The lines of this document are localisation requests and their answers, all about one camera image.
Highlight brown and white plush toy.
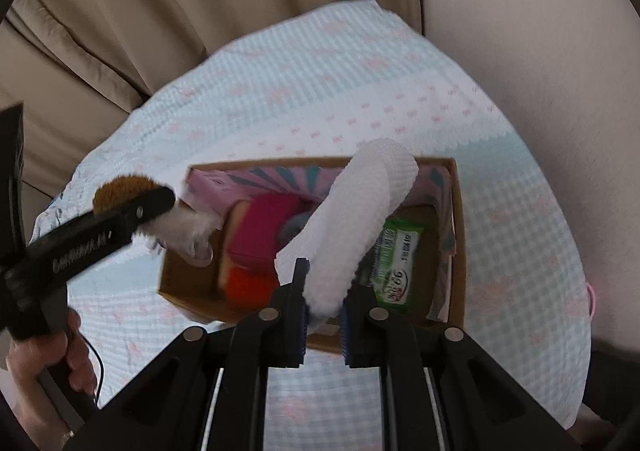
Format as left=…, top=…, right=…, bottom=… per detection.
left=92, top=174, right=223, bottom=268

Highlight cardboard box with pink lining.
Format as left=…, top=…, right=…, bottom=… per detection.
left=157, top=156, right=468, bottom=354

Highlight green wet wipes packet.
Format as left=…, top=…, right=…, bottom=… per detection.
left=357, top=216, right=427, bottom=314

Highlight light blue checkered blanket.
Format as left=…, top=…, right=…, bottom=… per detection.
left=32, top=0, right=593, bottom=451

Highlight orange pom-pom ball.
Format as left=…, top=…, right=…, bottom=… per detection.
left=223, top=265, right=281, bottom=309

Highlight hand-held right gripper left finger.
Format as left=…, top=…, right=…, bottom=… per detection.
left=65, top=257, right=308, bottom=451

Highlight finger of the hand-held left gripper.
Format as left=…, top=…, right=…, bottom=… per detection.
left=97, top=185, right=177, bottom=238

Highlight person's left hand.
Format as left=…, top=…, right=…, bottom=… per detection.
left=7, top=308, right=98, bottom=451

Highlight black cable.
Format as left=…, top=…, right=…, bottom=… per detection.
left=80, top=335, right=104, bottom=404

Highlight magenta rectangular block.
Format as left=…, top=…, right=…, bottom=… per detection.
left=217, top=194, right=321, bottom=277

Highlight beige curtain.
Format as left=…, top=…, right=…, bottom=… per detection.
left=0, top=0, right=426, bottom=202

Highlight white towel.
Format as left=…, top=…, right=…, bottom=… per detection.
left=275, top=137, right=420, bottom=327

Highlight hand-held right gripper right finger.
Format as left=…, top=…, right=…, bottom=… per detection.
left=340, top=286, right=576, bottom=451

